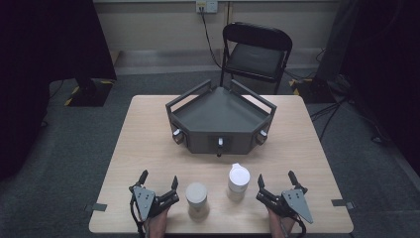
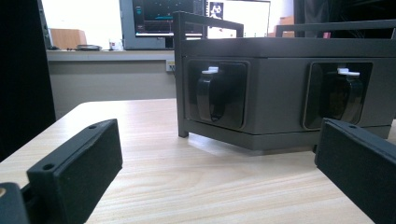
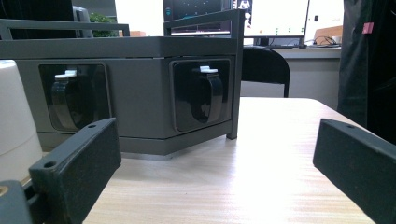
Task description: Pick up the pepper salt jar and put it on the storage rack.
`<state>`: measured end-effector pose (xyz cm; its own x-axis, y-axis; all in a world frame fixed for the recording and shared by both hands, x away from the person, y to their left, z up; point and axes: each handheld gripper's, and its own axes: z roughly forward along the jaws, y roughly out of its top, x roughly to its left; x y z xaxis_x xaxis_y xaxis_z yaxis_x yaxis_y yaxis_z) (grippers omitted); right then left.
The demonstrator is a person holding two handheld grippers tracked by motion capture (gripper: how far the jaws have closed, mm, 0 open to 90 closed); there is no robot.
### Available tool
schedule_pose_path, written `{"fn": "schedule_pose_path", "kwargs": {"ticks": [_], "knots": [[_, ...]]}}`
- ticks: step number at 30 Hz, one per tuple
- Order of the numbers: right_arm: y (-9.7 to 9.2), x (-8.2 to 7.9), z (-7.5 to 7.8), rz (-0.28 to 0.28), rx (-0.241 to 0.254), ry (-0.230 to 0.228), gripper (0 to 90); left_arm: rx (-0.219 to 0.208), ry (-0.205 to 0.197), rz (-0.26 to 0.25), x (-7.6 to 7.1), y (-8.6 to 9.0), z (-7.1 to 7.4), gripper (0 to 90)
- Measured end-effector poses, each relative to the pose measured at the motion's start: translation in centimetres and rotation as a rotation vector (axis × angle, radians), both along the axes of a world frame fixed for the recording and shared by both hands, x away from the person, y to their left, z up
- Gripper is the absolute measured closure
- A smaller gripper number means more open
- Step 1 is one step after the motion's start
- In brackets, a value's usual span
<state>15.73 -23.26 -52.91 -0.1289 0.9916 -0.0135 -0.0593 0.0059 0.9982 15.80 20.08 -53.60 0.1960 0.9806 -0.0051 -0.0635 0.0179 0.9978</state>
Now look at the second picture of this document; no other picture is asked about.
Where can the white-lit computer screen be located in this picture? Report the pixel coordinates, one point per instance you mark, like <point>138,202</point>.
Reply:
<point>249,15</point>

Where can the dark flat object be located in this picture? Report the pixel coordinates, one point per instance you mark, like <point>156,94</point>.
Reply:
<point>88,47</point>

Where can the grey computer monitor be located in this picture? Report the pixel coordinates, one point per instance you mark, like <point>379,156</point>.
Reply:
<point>127,28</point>

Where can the grey hexagonal rack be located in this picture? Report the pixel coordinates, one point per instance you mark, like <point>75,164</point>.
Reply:
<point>274,93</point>

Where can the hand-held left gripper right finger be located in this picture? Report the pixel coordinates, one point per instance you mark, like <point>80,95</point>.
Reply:
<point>364,168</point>

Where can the brown cardboard box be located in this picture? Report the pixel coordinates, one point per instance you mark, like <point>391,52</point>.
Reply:
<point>67,38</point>

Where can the brown wooden cabinet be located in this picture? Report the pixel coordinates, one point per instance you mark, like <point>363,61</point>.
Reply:
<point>285,26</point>

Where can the white cup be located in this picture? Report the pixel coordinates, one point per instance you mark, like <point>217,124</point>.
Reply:
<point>115,45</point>

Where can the white wall socket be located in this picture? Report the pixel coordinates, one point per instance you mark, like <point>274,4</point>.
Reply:
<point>170,65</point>

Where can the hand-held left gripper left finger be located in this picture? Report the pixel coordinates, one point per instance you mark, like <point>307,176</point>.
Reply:
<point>77,174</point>

